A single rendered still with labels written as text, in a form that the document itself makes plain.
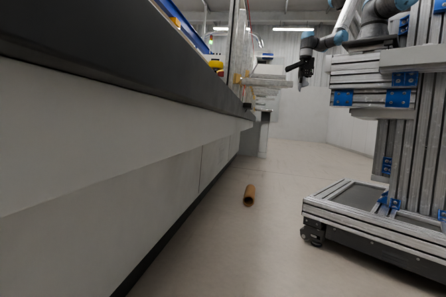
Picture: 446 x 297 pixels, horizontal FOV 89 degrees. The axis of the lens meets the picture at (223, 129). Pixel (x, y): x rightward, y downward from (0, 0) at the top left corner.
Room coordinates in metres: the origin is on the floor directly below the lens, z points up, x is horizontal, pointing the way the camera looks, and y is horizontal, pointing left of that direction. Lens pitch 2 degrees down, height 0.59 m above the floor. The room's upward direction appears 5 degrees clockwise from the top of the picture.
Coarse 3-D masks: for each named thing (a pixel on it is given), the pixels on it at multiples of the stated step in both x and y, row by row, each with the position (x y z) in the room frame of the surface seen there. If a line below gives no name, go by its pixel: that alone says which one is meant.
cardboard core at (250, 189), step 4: (248, 188) 1.76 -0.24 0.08; (252, 188) 1.77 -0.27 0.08; (248, 192) 1.65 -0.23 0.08; (252, 192) 1.68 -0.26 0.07; (244, 196) 1.60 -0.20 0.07; (248, 196) 1.59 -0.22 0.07; (252, 196) 1.60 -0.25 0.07; (244, 200) 1.62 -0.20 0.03; (248, 200) 1.68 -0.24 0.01; (252, 200) 1.65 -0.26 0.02; (244, 204) 1.59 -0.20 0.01; (248, 204) 1.60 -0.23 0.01; (252, 204) 1.58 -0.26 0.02
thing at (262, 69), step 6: (258, 66) 3.92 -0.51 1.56; (264, 66) 3.90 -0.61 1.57; (270, 66) 3.88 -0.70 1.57; (276, 66) 3.87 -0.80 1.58; (282, 66) 3.85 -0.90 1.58; (258, 72) 3.92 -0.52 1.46; (264, 72) 3.90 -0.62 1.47; (270, 72) 3.88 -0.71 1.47; (276, 72) 3.87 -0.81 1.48; (282, 72) 3.85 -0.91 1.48
